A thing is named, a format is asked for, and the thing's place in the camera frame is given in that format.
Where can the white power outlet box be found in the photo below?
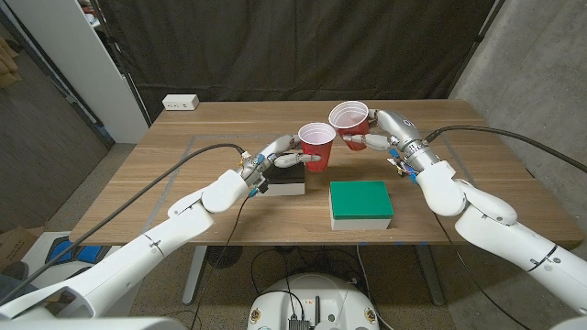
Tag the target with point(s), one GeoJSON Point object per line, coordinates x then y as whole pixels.
{"type": "Point", "coordinates": [180, 102]}

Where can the round black fan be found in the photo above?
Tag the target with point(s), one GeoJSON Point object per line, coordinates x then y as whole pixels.
{"type": "Point", "coordinates": [224, 256]}

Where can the white table leg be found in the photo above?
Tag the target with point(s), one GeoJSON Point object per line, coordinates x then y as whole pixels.
{"type": "Point", "coordinates": [195, 275]}

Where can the blue and black foot pedal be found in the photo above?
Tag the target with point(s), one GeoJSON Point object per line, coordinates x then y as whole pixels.
{"type": "Point", "coordinates": [87, 253]}

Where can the black backdrop stand pole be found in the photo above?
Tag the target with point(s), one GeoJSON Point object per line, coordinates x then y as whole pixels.
{"type": "Point", "coordinates": [121, 59]}
{"type": "Point", "coordinates": [477, 39]}

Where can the grey table leg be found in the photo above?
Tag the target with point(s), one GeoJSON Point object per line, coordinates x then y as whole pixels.
{"type": "Point", "coordinates": [431, 279]}

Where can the red plastic cup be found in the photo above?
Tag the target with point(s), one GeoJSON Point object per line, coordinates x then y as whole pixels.
{"type": "Point", "coordinates": [321, 151]}
{"type": "Point", "coordinates": [355, 128]}

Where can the white cabinet panel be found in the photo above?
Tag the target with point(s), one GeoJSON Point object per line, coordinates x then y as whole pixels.
{"type": "Point", "coordinates": [82, 55]}

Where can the brown cardboard box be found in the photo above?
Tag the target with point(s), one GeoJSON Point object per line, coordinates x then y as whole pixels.
{"type": "Point", "coordinates": [14, 245]}

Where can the person's leg in jeans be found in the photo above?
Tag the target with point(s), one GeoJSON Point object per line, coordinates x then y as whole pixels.
{"type": "Point", "coordinates": [11, 279]}

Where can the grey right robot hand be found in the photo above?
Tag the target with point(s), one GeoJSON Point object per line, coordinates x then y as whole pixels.
{"type": "Point", "coordinates": [399, 133]}

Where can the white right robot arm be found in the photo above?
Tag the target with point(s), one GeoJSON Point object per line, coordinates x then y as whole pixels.
{"type": "Point", "coordinates": [504, 234]}

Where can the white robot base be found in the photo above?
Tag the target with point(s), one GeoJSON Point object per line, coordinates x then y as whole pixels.
{"type": "Point", "coordinates": [275, 302]}

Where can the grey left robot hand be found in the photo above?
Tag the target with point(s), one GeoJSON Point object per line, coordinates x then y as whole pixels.
{"type": "Point", "coordinates": [268, 158]}

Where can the black-topped white block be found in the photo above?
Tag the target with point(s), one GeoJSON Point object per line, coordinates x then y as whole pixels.
{"type": "Point", "coordinates": [286, 183]}

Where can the black backdrop curtain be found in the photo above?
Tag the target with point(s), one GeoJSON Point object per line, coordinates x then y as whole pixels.
{"type": "Point", "coordinates": [293, 46]}

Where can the grey tape outline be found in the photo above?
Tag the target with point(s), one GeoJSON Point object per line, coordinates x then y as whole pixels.
{"type": "Point", "coordinates": [206, 136]}

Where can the green-topped white block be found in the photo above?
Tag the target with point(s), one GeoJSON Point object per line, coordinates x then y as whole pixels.
{"type": "Point", "coordinates": [360, 201]}

